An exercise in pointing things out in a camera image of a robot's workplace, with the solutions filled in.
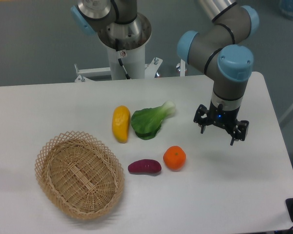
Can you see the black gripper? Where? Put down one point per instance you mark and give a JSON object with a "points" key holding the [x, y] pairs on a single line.
{"points": [[223, 119]]}

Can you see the orange fruit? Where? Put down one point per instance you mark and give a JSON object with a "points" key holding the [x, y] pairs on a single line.
{"points": [[174, 158]]}

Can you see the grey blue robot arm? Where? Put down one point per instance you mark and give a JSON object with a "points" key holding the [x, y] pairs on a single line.
{"points": [[217, 53]]}

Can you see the green bok choy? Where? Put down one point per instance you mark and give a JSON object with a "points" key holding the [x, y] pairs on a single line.
{"points": [[148, 121]]}

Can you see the purple sweet potato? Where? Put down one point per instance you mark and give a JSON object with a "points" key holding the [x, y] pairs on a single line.
{"points": [[148, 166]]}

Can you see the yellow mango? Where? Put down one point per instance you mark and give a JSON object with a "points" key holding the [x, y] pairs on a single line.
{"points": [[120, 123]]}

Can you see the blue object top right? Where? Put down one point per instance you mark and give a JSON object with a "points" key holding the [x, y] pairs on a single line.
{"points": [[286, 8]]}

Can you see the woven wicker basket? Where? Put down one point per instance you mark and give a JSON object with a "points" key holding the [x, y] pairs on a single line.
{"points": [[80, 175]]}

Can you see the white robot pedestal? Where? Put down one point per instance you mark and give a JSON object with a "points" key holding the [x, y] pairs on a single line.
{"points": [[125, 45]]}

